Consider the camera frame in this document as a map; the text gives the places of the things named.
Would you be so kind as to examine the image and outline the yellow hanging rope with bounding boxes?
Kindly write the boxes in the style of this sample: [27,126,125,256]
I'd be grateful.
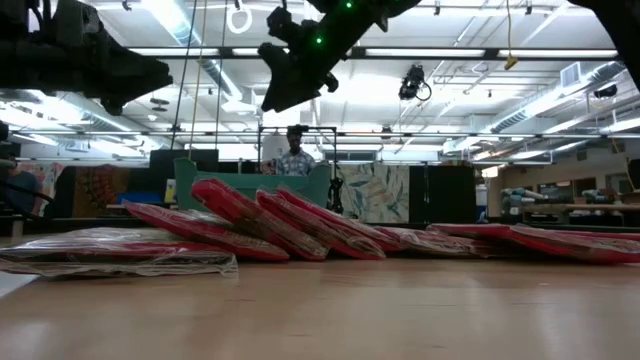
[187,0,209,147]

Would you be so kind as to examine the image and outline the dark patterned cloth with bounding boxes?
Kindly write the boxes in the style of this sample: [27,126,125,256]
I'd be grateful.
[63,164,132,219]

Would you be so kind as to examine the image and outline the teal plastic basket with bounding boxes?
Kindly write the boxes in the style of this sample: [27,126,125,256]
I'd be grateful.
[173,157,332,212]

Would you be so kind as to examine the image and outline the person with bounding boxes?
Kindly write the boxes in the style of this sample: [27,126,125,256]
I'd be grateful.
[274,124,318,177]

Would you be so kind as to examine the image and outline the black cabinet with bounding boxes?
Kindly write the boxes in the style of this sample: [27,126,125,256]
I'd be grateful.
[409,164,478,224]

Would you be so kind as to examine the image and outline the black hanging cable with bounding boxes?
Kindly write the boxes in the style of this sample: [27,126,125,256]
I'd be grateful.
[169,0,199,151]

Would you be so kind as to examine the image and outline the yellow hanging cable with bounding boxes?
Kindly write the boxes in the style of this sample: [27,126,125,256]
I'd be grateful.
[503,0,520,72]

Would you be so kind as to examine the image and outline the white cable loop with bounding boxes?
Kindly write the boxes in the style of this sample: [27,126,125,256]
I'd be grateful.
[225,0,254,36]

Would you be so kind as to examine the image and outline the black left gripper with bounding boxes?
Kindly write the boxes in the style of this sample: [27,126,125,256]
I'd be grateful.
[59,27,174,116]

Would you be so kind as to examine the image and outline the leaf pattern panel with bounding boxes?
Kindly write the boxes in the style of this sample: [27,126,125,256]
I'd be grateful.
[336,163,412,224]

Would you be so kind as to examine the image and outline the black overhead light bar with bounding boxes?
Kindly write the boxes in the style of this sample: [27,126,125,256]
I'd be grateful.
[124,46,621,60]

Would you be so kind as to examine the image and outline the colourful patterned cloth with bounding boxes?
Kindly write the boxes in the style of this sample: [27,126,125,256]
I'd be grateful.
[9,160,67,217]

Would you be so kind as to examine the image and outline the red popcorn bag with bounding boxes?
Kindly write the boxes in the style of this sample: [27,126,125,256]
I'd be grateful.
[190,177,330,262]
[504,224,640,265]
[276,186,407,252]
[123,200,291,263]
[374,225,484,259]
[255,188,387,261]
[0,227,239,279]
[426,222,551,251]

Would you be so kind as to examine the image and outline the black overhead camera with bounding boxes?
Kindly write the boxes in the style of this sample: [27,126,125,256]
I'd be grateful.
[397,63,433,102]

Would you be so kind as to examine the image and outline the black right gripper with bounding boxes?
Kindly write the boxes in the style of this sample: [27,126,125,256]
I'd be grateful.
[256,5,342,114]

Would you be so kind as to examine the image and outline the black monitor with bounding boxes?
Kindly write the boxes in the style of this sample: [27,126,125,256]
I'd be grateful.
[149,148,220,174]

